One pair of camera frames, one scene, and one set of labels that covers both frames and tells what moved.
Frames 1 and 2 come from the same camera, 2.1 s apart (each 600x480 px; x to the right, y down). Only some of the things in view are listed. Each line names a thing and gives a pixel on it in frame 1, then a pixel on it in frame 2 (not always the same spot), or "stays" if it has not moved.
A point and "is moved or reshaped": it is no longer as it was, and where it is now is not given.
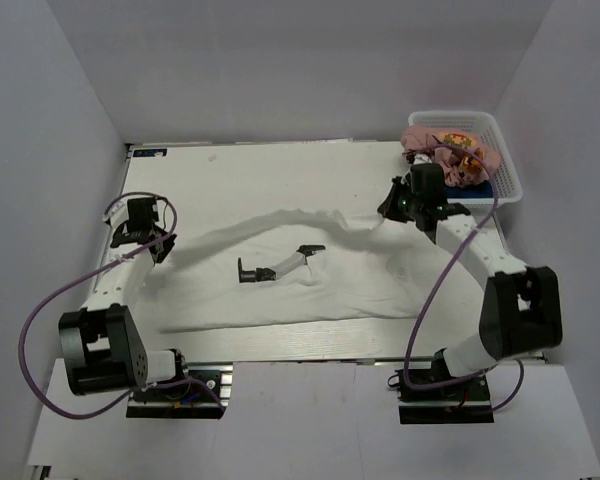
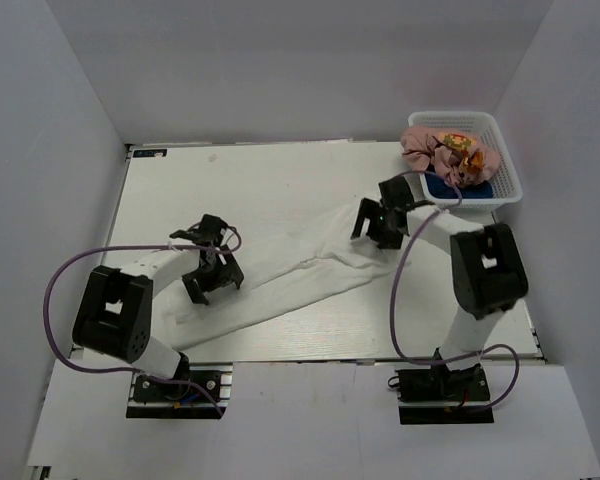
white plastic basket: (506, 175) stays
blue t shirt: (483, 189) stays
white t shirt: (370, 266) is moved or reshaped
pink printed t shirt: (462, 157) stays
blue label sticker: (149, 152) stays
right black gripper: (390, 207) -> (371, 210)
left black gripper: (168, 245) -> (230, 273)
